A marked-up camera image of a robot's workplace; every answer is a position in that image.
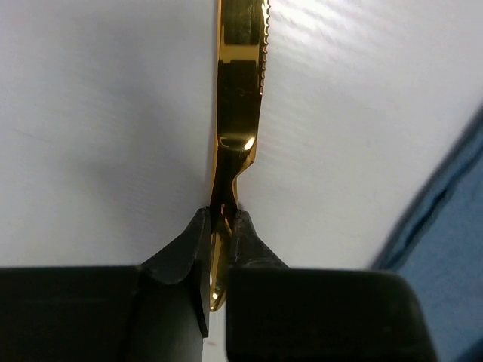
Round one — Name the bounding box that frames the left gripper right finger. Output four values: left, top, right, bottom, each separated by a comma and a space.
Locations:
226, 211, 437, 361

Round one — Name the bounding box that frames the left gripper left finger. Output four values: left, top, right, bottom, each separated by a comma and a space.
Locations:
1, 208, 210, 361

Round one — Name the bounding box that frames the blue cloth napkin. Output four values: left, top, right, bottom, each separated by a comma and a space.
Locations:
372, 110, 482, 361

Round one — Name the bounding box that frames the gold knife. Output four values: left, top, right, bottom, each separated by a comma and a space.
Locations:
209, 0, 270, 312

